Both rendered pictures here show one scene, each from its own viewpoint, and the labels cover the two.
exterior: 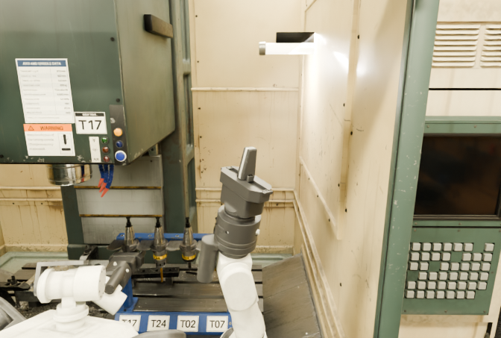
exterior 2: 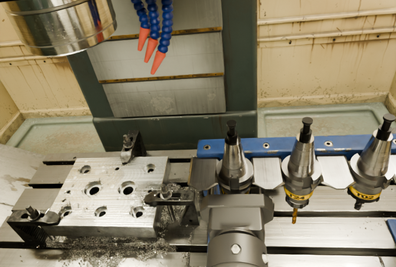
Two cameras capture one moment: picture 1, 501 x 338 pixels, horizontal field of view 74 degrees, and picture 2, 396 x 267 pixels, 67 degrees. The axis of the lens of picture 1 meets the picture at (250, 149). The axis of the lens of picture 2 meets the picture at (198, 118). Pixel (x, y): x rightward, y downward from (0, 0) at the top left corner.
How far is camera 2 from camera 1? 94 cm
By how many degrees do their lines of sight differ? 27
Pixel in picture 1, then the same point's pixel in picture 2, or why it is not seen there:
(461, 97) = not seen: outside the picture
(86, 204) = (104, 65)
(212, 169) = not seen: outside the picture
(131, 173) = not seen: hidden behind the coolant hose
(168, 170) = not seen: outside the picture
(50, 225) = (63, 87)
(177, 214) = (244, 69)
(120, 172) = not seen: hidden behind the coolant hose
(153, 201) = (208, 53)
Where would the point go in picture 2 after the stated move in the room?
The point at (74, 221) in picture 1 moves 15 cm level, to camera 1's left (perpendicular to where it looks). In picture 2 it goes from (94, 89) to (59, 92)
